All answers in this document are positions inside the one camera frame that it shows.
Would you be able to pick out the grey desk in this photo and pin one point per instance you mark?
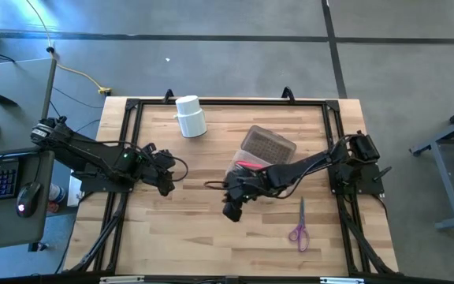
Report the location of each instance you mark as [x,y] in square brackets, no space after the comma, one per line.
[14,118]

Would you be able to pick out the silver metal bracket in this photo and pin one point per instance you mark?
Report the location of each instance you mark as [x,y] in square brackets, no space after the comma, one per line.
[120,280]
[341,280]

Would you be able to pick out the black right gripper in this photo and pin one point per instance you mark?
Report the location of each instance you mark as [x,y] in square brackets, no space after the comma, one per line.
[250,183]

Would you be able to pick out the grey metal table frame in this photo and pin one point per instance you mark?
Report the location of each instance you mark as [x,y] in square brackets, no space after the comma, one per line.
[446,177]

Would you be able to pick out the small black floor plug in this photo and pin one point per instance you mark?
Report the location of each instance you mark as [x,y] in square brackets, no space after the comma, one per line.
[50,49]

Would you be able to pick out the black strip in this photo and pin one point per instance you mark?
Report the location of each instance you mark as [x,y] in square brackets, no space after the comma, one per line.
[0,98]

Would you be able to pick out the black frame clamp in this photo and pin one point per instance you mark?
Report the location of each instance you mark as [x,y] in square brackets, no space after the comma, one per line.
[288,94]
[168,96]

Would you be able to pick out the pink highlighter pen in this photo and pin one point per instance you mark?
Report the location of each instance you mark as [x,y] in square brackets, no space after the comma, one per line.
[250,164]

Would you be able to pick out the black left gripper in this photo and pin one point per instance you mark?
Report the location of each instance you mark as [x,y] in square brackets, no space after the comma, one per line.
[152,161]

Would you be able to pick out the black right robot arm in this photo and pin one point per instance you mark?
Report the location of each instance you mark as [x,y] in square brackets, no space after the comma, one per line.
[298,169]

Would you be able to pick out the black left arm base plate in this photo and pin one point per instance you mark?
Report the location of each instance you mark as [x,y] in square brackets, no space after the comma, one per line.
[93,186]

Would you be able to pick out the clear plastic supply box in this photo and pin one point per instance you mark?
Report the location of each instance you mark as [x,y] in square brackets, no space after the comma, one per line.
[268,146]

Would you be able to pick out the white cylindrical canister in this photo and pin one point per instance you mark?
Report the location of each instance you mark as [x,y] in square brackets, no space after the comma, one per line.
[190,118]

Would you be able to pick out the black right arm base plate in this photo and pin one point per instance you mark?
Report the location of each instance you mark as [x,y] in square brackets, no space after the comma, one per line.
[369,185]

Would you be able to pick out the black computer mouse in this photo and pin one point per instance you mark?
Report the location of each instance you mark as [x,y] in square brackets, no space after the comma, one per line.
[28,199]

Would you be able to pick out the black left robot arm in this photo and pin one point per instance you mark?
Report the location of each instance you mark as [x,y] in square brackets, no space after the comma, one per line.
[89,155]

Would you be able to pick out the white paper sheet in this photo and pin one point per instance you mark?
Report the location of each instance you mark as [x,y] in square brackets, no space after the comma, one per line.
[73,197]

